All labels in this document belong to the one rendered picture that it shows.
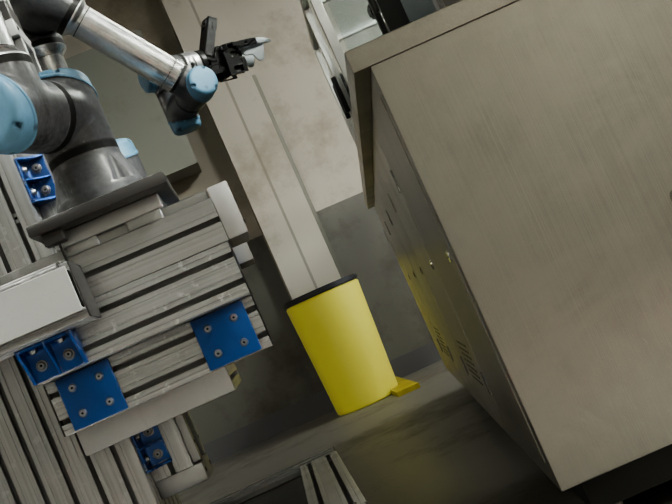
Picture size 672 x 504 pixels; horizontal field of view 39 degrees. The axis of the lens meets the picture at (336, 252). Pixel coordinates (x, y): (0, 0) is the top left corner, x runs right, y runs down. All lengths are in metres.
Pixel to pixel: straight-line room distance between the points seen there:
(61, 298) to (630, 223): 0.90
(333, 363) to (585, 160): 3.43
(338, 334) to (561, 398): 3.35
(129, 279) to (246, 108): 3.99
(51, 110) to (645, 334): 1.00
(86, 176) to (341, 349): 3.45
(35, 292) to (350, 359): 3.58
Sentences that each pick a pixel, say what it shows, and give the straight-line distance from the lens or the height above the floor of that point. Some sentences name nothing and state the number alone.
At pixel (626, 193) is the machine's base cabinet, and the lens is 1.60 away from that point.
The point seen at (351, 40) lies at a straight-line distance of 2.94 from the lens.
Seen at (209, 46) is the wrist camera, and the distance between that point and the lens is 2.43.
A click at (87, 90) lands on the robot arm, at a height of 1.00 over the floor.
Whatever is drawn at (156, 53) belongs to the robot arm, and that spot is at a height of 1.21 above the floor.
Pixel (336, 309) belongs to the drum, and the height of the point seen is 0.52.
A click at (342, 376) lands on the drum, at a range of 4.89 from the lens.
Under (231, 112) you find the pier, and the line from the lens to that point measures 5.44.
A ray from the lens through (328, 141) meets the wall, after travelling 5.67.
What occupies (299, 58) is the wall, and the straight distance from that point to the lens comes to 5.79.
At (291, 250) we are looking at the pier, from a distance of 5.30.
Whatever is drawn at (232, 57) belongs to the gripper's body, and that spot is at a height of 1.20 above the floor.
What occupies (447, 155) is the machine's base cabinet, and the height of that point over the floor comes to 0.67.
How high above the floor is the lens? 0.51
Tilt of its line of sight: 3 degrees up
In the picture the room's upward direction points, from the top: 24 degrees counter-clockwise
